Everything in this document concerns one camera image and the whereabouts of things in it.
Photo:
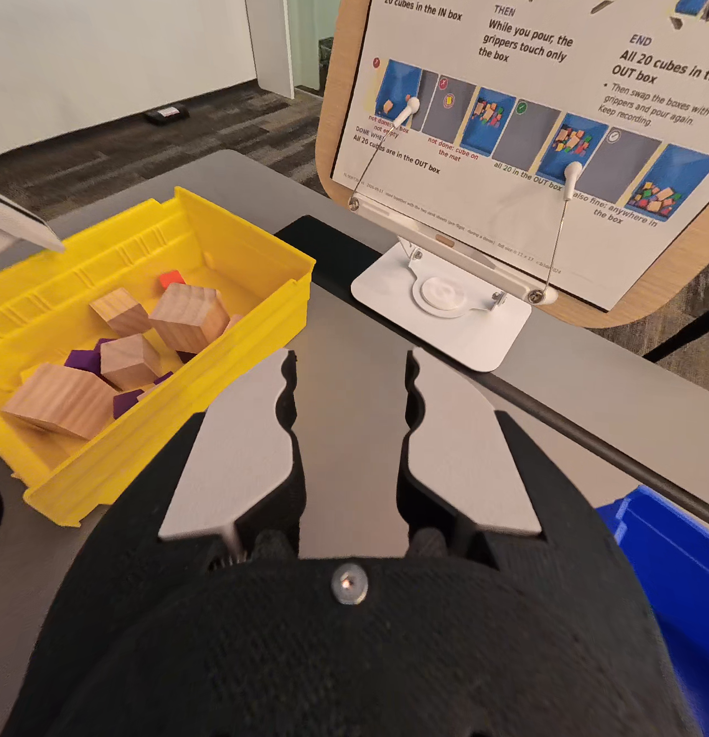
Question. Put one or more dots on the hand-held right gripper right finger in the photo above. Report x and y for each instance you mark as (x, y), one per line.
(469, 460)

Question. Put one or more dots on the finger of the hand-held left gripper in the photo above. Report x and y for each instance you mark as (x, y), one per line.
(20, 221)

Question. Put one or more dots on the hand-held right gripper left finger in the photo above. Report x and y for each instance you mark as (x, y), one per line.
(233, 455)

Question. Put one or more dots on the yellow plastic box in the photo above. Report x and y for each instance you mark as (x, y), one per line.
(245, 339)

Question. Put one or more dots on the pile of wooden and coloured cubes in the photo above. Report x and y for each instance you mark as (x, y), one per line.
(187, 316)

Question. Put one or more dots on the blue plastic box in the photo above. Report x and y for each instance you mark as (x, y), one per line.
(688, 576)

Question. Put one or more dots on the white stand base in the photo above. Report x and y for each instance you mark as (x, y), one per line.
(481, 339)

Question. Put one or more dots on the small black floor object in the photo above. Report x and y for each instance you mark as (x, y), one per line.
(166, 114)

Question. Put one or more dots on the black mat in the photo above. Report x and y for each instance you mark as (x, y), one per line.
(331, 253)

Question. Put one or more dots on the printed instruction sheet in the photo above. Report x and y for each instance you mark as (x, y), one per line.
(504, 196)

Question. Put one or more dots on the instruction sheet on stand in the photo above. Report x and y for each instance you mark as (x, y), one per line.
(677, 270)

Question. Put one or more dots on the white partition panel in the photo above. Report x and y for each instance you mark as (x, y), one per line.
(269, 46)

